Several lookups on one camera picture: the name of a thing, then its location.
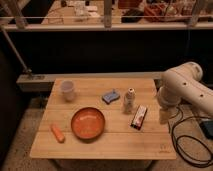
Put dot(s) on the orange ceramic bowl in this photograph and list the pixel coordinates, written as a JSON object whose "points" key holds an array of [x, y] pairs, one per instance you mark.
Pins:
{"points": [[88, 123]]}

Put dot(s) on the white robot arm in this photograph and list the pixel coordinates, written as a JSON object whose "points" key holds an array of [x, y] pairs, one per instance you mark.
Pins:
{"points": [[183, 82]]}

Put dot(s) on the blue sponge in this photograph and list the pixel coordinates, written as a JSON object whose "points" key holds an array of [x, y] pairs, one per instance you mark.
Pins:
{"points": [[110, 97]]}

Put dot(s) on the small white bottle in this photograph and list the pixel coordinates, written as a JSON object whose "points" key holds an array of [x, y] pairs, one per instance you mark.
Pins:
{"points": [[129, 98]]}

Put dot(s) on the translucent plastic cup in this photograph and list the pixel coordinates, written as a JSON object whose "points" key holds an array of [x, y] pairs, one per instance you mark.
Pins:
{"points": [[67, 90]]}

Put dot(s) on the black snack packet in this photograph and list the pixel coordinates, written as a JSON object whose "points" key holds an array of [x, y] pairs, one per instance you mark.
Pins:
{"points": [[139, 117]]}

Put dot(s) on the orange carrot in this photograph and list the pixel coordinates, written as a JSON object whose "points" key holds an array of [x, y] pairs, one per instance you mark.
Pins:
{"points": [[57, 133]]}

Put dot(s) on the grey metal diagonal pole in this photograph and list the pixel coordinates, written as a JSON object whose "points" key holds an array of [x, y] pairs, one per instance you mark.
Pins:
{"points": [[26, 69]]}

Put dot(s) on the black power adapter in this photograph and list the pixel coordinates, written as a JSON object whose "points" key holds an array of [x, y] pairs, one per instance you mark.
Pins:
{"points": [[207, 128]]}

